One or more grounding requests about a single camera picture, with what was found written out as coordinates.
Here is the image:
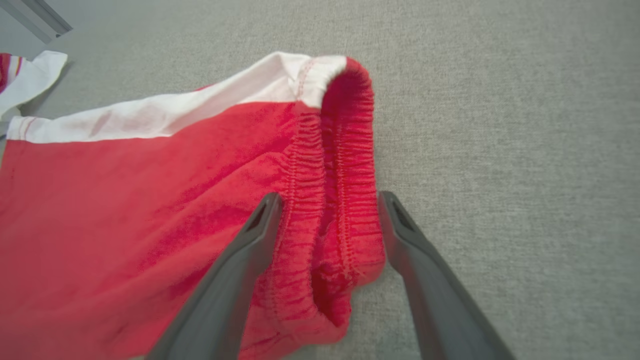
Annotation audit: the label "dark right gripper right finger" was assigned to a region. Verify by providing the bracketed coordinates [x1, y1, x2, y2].
[377, 191, 516, 360]

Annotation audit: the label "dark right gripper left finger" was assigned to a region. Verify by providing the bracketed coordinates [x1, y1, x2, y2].
[145, 192, 284, 360]

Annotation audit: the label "red and white shorts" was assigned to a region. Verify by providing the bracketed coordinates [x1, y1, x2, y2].
[0, 50, 387, 360]

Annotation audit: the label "grey metal frame with caster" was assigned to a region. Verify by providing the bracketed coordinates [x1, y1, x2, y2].
[0, 0, 73, 45]

